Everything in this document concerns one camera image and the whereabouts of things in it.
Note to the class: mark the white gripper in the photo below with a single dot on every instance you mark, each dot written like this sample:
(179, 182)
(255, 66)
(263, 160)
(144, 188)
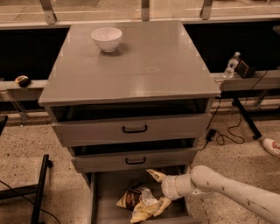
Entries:
(169, 187)

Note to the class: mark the brown chip bag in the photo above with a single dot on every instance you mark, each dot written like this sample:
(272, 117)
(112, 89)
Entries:
(140, 200)

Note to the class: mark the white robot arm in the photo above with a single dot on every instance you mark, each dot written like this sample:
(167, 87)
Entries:
(202, 180)

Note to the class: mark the bottom grey open drawer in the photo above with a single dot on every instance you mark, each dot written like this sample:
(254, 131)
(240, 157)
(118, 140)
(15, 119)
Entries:
(108, 187)

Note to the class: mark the middle grey drawer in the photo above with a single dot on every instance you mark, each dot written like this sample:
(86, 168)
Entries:
(134, 160)

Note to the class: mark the top grey drawer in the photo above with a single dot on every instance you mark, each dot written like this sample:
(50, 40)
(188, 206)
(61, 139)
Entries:
(130, 130)

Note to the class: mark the grey drawer cabinet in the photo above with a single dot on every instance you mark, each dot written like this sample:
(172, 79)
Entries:
(155, 71)

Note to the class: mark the white red sneaker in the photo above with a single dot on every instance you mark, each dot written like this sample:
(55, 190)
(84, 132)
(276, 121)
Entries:
(272, 146)

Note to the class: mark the black metal stand left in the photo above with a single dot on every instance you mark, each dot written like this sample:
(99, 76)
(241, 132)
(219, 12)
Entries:
(37, 190)

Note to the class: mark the clear water bottle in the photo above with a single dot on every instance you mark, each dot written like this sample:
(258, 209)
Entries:
(232, 65)

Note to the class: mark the small black box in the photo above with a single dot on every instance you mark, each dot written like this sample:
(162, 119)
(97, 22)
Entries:
(245, 70)

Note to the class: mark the white ceramic bowl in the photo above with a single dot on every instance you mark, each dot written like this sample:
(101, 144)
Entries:
(107, 38)

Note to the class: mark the black yellow tape measure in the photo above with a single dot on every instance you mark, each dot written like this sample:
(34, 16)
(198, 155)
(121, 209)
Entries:
(23, 81)

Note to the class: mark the black power adapter with cable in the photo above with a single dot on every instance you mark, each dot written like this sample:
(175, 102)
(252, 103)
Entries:
(211, 133)

